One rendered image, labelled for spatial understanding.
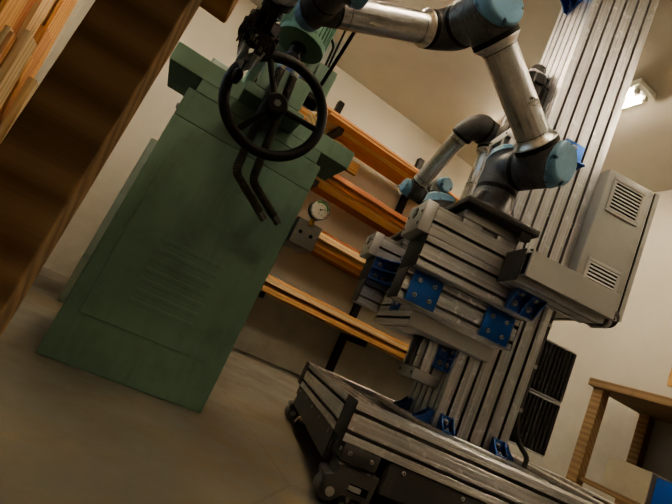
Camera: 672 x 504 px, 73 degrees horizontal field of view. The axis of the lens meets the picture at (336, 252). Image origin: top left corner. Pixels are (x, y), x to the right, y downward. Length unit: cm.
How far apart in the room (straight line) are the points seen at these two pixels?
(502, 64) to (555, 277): 54
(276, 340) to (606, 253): 296
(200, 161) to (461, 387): 101
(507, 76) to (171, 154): 90
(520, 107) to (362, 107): 337
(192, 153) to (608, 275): 134
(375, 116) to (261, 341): 238
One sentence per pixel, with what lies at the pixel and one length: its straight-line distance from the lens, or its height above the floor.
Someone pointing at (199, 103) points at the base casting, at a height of 77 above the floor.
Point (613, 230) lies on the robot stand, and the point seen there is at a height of 103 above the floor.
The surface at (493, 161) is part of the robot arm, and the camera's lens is 142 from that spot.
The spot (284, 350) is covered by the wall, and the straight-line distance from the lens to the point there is 411.
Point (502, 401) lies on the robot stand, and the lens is 154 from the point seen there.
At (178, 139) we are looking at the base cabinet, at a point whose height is 65.
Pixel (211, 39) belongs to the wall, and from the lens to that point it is 428.
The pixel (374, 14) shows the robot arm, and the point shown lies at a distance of 120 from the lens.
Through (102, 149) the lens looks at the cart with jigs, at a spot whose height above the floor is 35.
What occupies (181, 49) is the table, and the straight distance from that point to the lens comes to 145.
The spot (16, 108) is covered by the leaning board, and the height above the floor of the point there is 74.
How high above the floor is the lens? 30
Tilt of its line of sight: 12 degrees up
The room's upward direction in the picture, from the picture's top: 25 degrees clockwise
